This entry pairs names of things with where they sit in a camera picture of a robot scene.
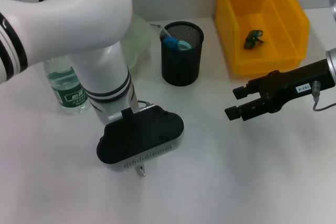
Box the blue plastic scissors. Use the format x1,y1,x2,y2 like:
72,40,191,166
164,37,193,52

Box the clear green-label water bottle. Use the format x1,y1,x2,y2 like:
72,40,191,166
43,57,92,116

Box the yellow plastic bin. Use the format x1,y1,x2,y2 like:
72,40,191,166
215,0,311,76

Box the grey clear ballpoint pen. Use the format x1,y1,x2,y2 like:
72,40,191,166
134,165,146,178

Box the green glass fruit bowl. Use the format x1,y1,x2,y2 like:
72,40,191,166
122,14,153,74

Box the black mesh pen holder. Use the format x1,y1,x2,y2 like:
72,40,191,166
160,21,205,87

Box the green plastic scrap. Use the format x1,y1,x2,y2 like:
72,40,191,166
243,29,265,50

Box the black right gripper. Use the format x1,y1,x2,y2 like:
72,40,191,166
224,58,336,122

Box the right wrist camera unit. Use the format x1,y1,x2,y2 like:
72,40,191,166
327,0,336,23

